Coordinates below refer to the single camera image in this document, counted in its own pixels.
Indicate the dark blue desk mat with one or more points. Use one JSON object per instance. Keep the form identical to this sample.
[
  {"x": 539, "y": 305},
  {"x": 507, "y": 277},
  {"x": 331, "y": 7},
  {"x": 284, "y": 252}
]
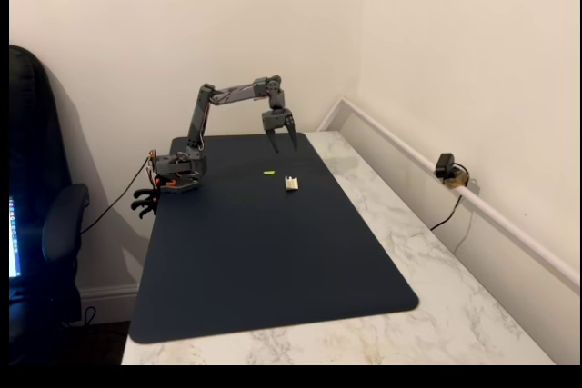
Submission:
[{"x": 254, "y": 247}]

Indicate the white wall rail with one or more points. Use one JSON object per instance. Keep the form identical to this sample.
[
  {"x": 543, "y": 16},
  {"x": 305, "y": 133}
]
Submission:
[{"x": 500, "y": 222}]

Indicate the black webcam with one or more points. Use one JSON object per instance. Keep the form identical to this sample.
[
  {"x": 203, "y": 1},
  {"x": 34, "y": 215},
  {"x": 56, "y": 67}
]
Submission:
[{"x": 443, "y": 164}]

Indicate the white skirting board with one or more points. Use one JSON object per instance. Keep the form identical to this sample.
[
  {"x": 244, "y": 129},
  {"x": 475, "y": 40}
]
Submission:
[{"x": 109, "y": 299}]

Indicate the black table clamp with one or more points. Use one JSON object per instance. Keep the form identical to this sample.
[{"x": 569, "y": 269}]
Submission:
[
  {"x": 145, "y": 209},
  {"x": 147, "y": 194}
]

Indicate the yellowish webcam mount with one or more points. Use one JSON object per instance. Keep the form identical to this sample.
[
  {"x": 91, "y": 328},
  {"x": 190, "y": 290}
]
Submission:
[{"x": 456, "y": 180}]

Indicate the white plastic printed part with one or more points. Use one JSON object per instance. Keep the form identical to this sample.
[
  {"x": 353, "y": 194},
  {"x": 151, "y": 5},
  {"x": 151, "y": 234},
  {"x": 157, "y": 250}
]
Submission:
[{"x": 292, "y": 183}]

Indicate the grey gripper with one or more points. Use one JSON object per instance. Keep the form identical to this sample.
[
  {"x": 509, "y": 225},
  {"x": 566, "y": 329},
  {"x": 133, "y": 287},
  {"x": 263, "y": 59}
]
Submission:
[{"x": 274, "y": 121}]

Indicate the laptop with lit screen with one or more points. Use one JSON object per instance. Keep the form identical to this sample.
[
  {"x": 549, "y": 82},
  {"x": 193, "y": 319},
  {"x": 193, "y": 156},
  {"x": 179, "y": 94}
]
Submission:
[{"x": 14, "y": 238}]

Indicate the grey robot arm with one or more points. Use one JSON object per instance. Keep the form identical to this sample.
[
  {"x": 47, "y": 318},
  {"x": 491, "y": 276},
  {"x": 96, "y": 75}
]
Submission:
[{"x": 197, "y": 124}]

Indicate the black office chair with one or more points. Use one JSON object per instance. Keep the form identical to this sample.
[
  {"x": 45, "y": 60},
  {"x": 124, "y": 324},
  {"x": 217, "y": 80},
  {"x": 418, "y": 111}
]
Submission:
[{"x": 32, "y": 133}]

